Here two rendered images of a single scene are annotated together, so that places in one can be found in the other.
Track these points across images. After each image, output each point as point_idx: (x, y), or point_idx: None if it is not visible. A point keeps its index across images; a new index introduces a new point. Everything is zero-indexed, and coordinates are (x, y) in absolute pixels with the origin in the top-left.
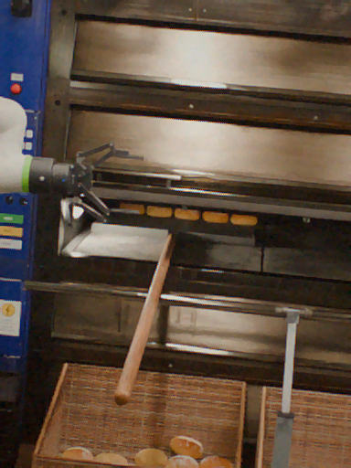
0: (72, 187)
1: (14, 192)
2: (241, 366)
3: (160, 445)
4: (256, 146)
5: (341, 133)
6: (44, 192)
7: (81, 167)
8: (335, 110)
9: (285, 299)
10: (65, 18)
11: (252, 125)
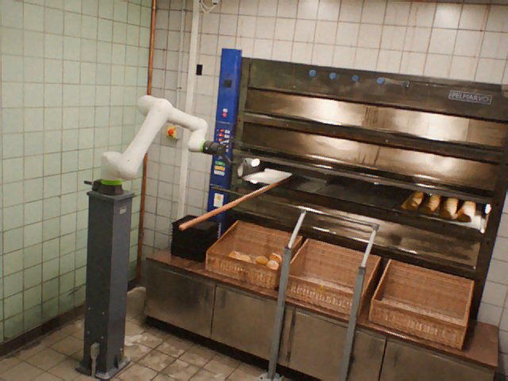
0: (218, 152)
1: None
2: (301, 229)
3: (267, 255)
4: (310, 142)
5: (344, 140)
6: (208, 153)
7: (221, 145)
8: (341, 129)
9: (318, 205)
10: (244, 88)
11: (310, 133)
